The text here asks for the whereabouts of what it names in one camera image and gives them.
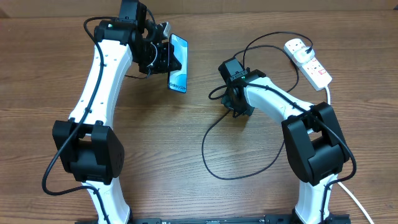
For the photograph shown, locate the Galaxy S24 smartphone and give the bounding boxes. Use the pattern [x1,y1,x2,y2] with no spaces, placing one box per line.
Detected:
[168,34,188,93]

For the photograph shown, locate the black USB charging cable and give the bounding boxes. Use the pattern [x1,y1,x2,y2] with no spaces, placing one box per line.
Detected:
[201,31,314,181]

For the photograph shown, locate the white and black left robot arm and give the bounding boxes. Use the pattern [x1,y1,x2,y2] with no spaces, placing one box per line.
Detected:
[52,0,188,223]

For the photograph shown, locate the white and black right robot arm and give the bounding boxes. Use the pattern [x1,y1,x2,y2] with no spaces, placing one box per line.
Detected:
[218,58,355,223]

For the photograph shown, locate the white USB charger plug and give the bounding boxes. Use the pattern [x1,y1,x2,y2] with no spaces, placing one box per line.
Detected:
[293,47,315,66]

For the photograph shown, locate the white power strip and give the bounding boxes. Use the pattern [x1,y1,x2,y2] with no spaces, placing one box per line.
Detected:
[284,39,332,91]

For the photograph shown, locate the white power strip cord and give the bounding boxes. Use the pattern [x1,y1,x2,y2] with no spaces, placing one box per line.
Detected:
[324,86,376,224]

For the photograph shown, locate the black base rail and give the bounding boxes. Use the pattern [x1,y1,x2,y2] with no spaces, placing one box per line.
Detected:
[74,213,352,224]

